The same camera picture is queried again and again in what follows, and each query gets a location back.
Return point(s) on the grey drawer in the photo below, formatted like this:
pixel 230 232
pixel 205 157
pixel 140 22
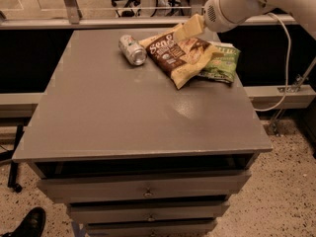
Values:
pixel 172 185
pixel 151 229
pixel 148 212

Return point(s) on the silver 7up can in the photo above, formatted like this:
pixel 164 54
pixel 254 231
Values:
pixel 134 52

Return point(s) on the middle grey drawer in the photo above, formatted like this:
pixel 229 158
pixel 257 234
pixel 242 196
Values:
pixel 148 212

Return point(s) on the bottom grey drawer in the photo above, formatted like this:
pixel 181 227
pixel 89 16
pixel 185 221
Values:
pixel 151 229

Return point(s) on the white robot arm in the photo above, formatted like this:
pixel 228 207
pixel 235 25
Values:
pixel 224 15

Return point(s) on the grey drawer cabinet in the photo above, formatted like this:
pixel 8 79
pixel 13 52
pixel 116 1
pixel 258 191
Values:
pixel 101 117

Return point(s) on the black stand leg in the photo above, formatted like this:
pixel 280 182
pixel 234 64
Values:
pixel 13 174

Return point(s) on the brown Sea Salt chip bag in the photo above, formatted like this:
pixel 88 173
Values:
pixel 181 60

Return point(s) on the metal railing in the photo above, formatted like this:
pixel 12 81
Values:
pixel 80 14

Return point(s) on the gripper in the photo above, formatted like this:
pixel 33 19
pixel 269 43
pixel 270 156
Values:
pixel 219 14

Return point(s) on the black leather shoe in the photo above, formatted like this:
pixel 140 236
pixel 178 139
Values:
pixel 31 226

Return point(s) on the green chip bag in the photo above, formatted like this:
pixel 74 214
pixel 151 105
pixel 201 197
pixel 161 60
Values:
pixel 222 69

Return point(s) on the top grey drawer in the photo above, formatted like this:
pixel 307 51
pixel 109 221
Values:
pixel 172 185

